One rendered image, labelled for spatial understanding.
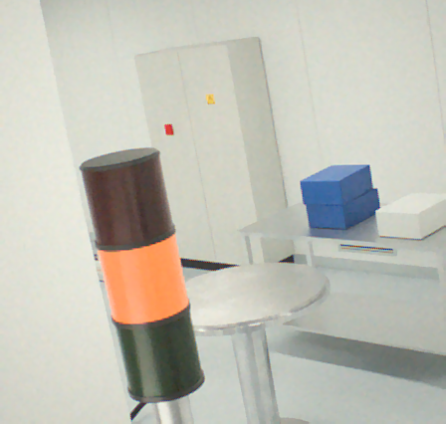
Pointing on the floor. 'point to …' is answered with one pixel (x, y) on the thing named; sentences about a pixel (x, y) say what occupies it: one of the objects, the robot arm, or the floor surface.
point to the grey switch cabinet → (215, 148)
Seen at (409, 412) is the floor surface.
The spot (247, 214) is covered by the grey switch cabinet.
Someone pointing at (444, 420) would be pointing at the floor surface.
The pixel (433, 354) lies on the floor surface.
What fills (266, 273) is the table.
